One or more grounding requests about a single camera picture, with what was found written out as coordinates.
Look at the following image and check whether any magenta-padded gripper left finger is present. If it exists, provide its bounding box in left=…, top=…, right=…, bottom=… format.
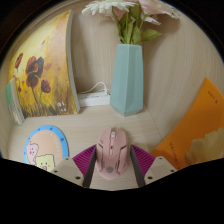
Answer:
left=50, top=144, right=98, bottom=189

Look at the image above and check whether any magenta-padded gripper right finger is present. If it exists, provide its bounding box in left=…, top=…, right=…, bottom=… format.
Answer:
left=129, top=144, right=178, bottom=188

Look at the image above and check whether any pink computer mouse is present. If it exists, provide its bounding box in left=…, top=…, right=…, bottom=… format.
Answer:
left=94, top=126, right=129, bottom=181

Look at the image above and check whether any round blue-rimmed cartoon mouse pad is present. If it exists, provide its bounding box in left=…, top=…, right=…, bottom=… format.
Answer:
left=23, top=124, right=70, bottom=173

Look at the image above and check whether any white power strip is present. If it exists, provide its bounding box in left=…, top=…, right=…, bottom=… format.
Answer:
left=77, top=91, right=112, bottom=108

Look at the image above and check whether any green-covered book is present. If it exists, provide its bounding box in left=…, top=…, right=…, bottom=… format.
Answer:
left=4, top=77, right=25, bottom=126

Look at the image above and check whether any pale teal faceted vase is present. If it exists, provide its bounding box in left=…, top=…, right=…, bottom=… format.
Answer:
left=109, top=43, right=145, bottom=118

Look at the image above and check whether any yellow poppy painting canvas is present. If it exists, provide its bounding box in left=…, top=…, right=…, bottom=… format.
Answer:
left=7, top=9, right=81, bottom=118

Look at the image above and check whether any white and pink flower bouquet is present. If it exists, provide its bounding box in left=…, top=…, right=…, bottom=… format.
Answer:
left=81, top=0, right=181, bottom=46

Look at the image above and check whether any white power cable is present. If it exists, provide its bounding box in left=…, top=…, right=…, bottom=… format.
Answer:
left=79, top=81, right=110, bottom=96

